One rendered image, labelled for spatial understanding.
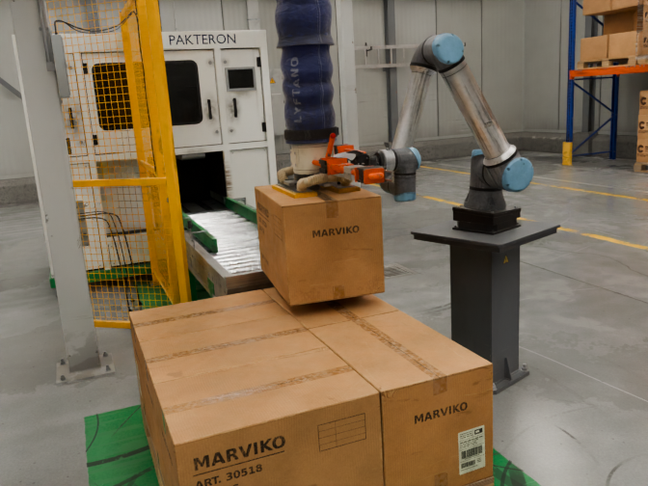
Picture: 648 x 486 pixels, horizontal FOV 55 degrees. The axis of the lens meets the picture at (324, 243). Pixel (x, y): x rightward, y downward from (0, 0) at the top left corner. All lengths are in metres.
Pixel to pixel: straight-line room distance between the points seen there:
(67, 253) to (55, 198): 0.29
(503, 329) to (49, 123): 2.45
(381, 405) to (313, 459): 0.25
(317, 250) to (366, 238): 0.20
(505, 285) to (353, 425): 1.39
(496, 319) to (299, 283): 1.03
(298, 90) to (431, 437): 1.42
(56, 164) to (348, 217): 1.67
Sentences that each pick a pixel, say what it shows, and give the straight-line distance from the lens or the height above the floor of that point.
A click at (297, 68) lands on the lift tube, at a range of 2.59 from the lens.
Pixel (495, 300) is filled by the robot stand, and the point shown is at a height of 0.44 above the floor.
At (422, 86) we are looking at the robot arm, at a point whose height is 1.41.
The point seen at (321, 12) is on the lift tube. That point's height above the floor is 1.72.
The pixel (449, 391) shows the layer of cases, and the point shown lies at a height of 0.49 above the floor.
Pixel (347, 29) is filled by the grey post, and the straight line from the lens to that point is 6.19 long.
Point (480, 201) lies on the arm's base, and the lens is 2.93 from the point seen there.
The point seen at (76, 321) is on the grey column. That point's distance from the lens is 3.65.
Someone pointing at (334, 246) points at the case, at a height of 0.82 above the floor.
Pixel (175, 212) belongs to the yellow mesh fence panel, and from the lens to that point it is 3.62.
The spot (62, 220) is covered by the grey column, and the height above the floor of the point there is 0.85.
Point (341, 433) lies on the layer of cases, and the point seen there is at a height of 0.45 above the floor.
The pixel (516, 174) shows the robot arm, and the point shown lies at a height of 1.03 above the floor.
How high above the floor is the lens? 1.38
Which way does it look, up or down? 13 degrees down
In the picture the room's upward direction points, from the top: 4 degrees counter-clockwise
